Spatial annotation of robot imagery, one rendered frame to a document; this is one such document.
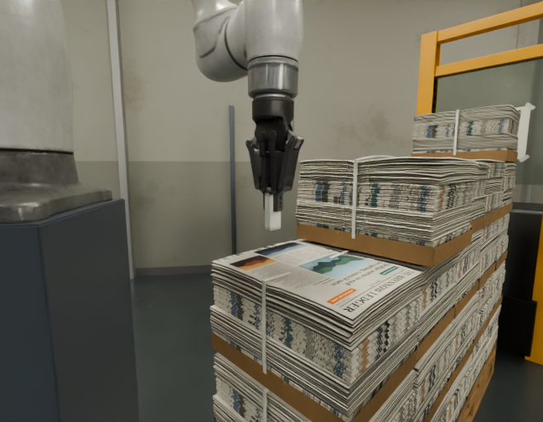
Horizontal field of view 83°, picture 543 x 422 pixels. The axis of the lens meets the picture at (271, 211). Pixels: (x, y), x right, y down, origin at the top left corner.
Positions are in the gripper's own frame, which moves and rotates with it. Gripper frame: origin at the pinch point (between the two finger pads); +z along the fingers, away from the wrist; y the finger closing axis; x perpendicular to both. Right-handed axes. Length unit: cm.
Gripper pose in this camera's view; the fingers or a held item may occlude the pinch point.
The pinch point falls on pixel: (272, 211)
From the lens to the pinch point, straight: 57.8
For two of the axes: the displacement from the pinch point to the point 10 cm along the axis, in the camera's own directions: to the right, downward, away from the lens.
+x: -7.1, 1.0, -7.0
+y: -7.1, -1.0, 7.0
